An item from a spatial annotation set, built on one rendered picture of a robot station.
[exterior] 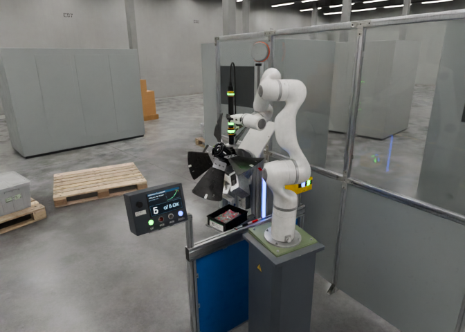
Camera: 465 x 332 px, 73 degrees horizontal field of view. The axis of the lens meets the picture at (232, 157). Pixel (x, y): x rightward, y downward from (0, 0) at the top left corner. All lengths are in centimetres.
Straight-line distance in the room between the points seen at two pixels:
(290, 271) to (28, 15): 1330
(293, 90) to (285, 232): 69
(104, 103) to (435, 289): 675
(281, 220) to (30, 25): 1312
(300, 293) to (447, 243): 92
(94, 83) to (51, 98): 90
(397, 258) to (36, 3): 1356
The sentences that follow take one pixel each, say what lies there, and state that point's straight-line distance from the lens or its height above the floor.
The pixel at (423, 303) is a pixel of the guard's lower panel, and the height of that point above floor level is 35.
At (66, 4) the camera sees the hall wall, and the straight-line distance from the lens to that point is 1450.
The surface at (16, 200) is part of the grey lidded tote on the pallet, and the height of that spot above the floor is 28.
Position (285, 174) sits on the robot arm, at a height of 133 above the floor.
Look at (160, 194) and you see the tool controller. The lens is 153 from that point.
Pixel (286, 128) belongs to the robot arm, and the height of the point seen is 152.
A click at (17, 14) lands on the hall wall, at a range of 1402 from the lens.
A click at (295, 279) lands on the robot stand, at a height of 79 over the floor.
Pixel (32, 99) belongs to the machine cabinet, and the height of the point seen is 113.
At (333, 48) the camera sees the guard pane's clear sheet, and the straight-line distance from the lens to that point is 242.
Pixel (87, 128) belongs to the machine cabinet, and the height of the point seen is 41.
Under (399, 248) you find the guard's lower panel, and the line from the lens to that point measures 239.
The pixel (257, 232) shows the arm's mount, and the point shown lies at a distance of 172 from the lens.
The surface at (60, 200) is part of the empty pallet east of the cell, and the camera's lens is 470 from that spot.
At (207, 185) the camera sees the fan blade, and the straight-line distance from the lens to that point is 218.
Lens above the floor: 184
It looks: 18 degrees down
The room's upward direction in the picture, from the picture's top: 1 degrees counter-clockwise
